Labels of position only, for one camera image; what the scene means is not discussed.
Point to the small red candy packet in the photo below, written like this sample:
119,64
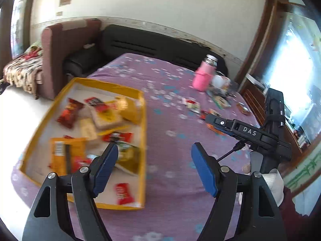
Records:
123,194

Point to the orange edged cracker packet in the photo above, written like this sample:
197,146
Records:
213,120

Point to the dark red candy wrapper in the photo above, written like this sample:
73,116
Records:
69,115

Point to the golden yellow snack pouch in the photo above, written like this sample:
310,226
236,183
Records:
129,109

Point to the dark red sleeve forearm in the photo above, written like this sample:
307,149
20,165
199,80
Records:
296,225

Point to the white gloved right hand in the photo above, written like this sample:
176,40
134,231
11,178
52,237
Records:
274,182

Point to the brown wrapped snack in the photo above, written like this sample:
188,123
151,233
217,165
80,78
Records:
243,109

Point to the orange snack bag in box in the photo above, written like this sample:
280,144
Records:
67,155

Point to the white plastic bag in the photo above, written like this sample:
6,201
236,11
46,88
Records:
220,82

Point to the red green white snack packet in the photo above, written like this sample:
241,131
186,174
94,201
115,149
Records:
192,105

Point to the pink knit-sleeved bottle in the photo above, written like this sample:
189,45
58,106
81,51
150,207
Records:
205,73

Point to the purple floral tablecloth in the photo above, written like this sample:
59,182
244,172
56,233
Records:
176,203

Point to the red snack bar in box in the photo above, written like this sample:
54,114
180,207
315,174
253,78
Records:
118,136

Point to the yellow cardboard box tray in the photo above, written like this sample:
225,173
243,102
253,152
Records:
131,164

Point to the yellow biscuit pack in box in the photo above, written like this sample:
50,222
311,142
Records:
107,119

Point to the floral patterned blanket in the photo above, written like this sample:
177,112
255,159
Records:
25,71

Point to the maroon armchair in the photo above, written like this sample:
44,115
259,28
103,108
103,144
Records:
58,41

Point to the black sofa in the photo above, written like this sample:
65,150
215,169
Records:
115,41

